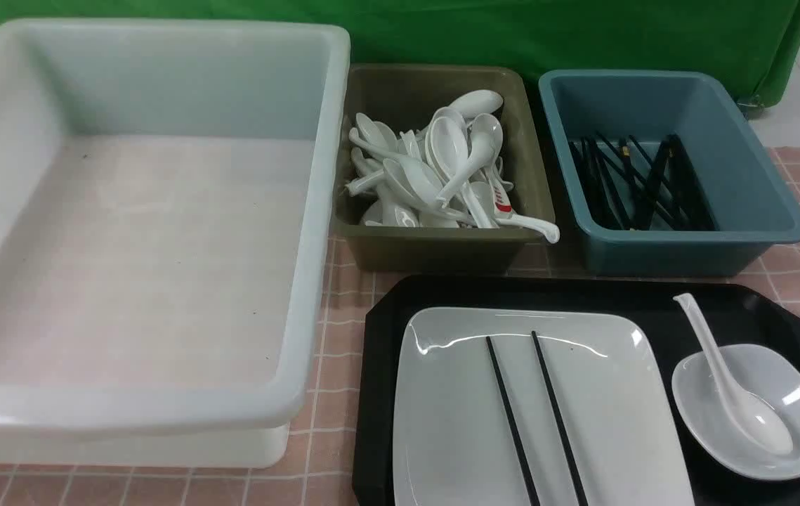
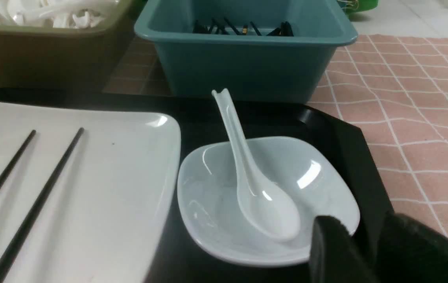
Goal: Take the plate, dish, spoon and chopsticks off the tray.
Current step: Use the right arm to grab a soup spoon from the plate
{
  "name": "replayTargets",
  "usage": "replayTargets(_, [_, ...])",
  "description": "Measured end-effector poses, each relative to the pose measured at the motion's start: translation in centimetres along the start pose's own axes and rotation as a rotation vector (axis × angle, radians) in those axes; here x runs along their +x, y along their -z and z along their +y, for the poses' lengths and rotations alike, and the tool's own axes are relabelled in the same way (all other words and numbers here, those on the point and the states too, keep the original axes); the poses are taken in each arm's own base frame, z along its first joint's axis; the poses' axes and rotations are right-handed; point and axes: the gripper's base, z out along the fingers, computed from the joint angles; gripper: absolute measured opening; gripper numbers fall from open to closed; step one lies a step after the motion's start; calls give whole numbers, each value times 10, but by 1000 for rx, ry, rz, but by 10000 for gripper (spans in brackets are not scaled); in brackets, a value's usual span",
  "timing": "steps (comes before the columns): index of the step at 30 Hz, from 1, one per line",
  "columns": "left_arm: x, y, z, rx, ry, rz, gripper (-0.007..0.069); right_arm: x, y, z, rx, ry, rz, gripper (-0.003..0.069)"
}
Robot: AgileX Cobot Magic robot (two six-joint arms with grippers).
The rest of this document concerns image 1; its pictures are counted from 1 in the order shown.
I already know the white square plate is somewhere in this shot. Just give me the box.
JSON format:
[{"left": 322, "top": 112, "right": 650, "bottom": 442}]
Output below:
[{"left": 391, "top": 306, "right": 695, "bottom": 505}]

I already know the white ceramic soup spoon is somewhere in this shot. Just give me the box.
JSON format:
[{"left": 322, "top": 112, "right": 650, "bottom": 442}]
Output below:
[{"left": 674, "top": 292, "right": 794, "bottom": 455}]

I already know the small white bowl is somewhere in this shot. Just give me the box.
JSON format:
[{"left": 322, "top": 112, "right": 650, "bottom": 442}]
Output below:
[{"left": 671, "top": 344, "right": 800, "bottom": 481}]

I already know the large white plastic tub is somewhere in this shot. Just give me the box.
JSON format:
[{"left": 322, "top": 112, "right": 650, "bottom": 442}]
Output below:
[{"left": 0, "top": 18, "right": 351, "bottom": 469}]

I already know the pink checkered tablecloth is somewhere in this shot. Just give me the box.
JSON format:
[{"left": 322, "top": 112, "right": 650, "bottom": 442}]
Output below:
[{"left": 0, "top": 147, "right": 800, "bottom": 505}]

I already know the olive green plastic bin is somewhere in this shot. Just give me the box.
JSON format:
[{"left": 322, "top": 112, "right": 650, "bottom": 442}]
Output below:
[{"left": 332, "top": 64, "right": 556, "bottom": 273}]

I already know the white spoon centre of pile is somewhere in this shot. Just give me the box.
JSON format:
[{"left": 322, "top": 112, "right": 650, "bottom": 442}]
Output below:
[{"left": 431, "top": 117, "right": 469, "bottom": 208}]

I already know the white spoon of pile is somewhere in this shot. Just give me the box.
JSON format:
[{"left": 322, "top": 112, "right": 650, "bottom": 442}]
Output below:
[
  {"left": 431, "top": 117, "right": 469, "bottom": 208},
  {"left": 448, "top": 89, "right": 504, "bottom": 119}
]

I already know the white spoon overhanging bin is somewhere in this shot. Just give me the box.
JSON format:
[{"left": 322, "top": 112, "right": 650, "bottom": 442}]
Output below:
[{"left": 492, "top": 204, "right": 560, "bottom": 244}]

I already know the white spoon top of pile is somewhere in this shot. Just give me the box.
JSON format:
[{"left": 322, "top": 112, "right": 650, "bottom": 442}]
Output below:
[{"left": 448, "top": 89, "right": 504, "bottom": 119}]

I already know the black chopsticks pile in bin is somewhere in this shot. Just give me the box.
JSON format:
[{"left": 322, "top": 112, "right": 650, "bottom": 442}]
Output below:
[{"left": 568, "top": 131, "right": 718, "bottom": 231}]

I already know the blue plastic bin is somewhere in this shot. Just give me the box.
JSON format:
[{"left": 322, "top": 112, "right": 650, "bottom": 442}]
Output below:
[{"left": 539, "top": 70, "right": 800, "bottom": 278}]

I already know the black plastic serving tray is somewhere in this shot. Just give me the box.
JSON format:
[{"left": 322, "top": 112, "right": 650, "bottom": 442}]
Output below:
[{"left": 352, "top": 275, "right": 800, "bottom": 505}]

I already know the green cloth backdrop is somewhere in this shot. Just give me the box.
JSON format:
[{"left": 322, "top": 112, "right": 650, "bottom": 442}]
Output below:
[{"left": 0, "top": 1, "right": 800, "bottom": 106}]

